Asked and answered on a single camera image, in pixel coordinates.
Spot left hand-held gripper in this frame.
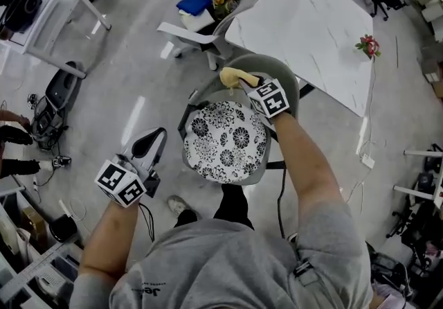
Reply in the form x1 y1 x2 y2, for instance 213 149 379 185
93 127 168 208

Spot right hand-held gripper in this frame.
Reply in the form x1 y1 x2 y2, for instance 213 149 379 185
237 74 291 119

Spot yellow cleaning cloth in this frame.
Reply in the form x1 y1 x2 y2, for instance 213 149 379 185
219 67 268 90

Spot grey chair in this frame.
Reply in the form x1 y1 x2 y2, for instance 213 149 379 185
177 53 300 186

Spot person's right forearm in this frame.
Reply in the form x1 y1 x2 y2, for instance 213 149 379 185
271 112 347 213

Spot person's left forearm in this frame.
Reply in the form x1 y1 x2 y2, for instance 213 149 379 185
78 195 143 281

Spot white office chair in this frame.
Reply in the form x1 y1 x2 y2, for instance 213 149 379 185
156 0 287 71

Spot person's left white shoe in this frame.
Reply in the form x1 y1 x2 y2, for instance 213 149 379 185
167 195 201 220

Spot black and white floral cushion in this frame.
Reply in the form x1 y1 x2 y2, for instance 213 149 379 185
182 100 268 184

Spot white marble table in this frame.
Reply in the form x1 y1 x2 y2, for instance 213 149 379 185
224 0 375 118

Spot person's left leg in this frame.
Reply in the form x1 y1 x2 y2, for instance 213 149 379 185
172 209 204 229

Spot person's leg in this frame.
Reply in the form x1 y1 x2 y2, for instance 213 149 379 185
172 209 204 229
213 182 255 231

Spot white folded cloth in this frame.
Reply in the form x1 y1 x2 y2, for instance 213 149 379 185
179 8 215 32

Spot small black handheld device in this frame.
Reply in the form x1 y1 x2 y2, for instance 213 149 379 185
51 154 73 168

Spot blue folded cloth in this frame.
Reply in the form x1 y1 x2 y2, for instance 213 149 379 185
175 0 213 17

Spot person's right leg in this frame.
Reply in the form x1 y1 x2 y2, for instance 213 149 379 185
213 182 255 231

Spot grey hard-shell equipment backpack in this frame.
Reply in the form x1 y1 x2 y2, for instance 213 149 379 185
29 60 84 152

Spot black round bin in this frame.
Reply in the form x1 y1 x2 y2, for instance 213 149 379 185
48 214 79 243

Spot potted red flowers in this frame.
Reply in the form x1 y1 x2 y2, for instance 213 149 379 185
354 34 383 61

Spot brown cardboard box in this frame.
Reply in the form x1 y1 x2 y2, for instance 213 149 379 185
20 206 48 242

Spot person's grey T-shirt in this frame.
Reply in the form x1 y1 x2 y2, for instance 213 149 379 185
69 193 374 309

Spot white desk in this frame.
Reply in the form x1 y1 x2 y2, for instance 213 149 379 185
8 0 112 79

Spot white shelving unit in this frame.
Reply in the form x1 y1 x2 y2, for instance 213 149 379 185
0 184 86 309

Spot white paper bag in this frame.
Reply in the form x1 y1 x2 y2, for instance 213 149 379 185
0 215 21 256

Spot black round device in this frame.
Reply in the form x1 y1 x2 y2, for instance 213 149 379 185
0 0 44 33

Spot black shirt clip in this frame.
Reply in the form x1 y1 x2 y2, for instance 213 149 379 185
293 258 314 277

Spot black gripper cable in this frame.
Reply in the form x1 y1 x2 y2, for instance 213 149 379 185
138 202 156 243
275 167 289 239

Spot white metal desk frame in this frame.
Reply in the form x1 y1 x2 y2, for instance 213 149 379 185
392 148 443 210

